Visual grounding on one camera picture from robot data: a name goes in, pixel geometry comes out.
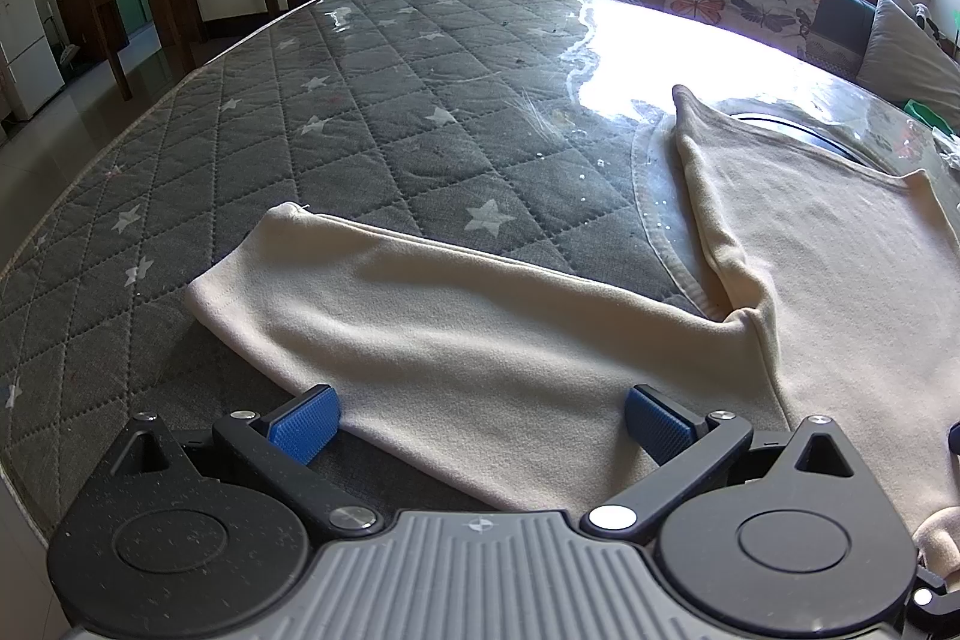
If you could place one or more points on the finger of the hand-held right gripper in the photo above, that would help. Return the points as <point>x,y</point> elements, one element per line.
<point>954,436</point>

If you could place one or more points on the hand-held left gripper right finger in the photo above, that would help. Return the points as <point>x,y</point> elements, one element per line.
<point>660,426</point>

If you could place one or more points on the white fridge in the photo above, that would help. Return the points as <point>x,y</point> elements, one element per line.
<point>26,40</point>

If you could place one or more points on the grey quilted star table cover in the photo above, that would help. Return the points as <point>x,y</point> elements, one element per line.
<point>337,123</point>

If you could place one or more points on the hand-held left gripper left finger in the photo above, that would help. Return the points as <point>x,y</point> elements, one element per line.
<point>306,424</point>

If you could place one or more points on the grey pillow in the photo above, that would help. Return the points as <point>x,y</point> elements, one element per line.
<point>900,48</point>

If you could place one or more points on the cream long-sleeved shirt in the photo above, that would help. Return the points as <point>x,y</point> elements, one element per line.
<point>525,347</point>

